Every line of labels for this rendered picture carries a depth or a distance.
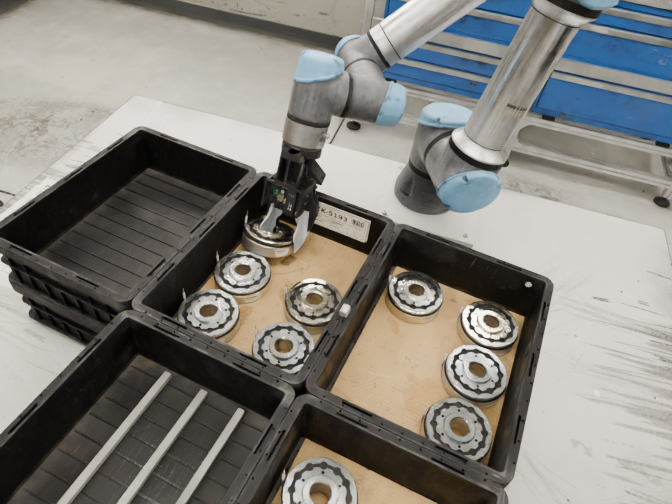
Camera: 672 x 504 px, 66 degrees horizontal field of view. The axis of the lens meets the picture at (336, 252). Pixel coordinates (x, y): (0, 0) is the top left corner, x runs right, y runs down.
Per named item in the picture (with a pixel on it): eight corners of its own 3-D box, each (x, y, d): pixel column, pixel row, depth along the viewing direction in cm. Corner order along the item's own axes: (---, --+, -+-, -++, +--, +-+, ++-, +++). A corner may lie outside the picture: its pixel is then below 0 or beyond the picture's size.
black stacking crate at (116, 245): (148, 169, 121) (140, 126, 113) (259, 213, 114) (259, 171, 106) (6, 282, 95) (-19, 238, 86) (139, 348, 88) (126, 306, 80)
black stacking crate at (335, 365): (387, 264, 107) (397, 223, 99) (529, 320, 100) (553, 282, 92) (298, 427, 81) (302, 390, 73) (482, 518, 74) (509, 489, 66)
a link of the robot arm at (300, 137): (295, 111, 93) (338, 125, 91) (290, 135, 95) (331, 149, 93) (279, 117, 86) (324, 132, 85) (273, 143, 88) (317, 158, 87)
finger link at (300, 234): (283, 261, 97) (284, 214, 93) (295, 249, 102) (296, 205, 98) (299, 264, 96) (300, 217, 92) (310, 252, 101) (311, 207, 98)
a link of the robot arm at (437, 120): (451, 145, 124) (467, 93, 114) (470, 180, 115) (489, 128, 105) (403, 145, 122) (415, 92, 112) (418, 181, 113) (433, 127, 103)
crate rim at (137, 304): (260, 178, 107) (260, 169, 105) (395, 229, 100) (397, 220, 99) (128, 315, 81) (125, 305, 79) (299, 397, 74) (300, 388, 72)
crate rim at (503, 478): (395, 229, 100) (397, 220, 99) (550, 288, 94) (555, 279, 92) (299, 397, 74) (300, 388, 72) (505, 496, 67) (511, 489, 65)
